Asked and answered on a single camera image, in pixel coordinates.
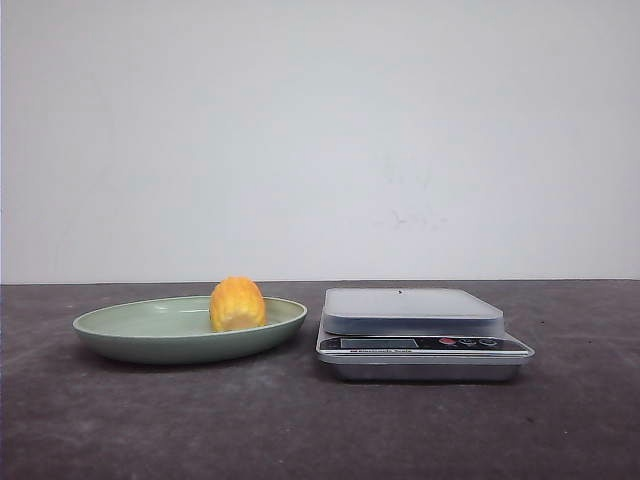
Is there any silver digital kitchen scale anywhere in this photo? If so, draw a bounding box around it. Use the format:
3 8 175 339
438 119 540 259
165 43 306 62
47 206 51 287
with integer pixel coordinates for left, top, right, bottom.
316 287 535 382

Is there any green shallow plate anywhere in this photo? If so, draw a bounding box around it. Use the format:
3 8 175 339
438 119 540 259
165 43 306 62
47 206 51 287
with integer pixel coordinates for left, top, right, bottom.
73 295 308 365

